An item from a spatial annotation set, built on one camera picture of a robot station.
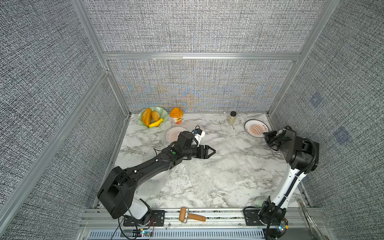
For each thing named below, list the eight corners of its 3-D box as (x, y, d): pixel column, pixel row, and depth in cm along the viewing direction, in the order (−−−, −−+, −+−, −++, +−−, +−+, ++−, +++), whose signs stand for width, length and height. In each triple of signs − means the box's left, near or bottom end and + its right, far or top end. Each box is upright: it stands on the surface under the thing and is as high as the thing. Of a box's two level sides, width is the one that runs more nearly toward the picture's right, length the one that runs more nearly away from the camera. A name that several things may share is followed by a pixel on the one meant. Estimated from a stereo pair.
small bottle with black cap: (228, 124, 113) (230, 116, 106) (227, 119, 117) (229, 111, 109) (234, 124, 113) (237, 116, 106) (233, 119, 117) (235, 111, 109)
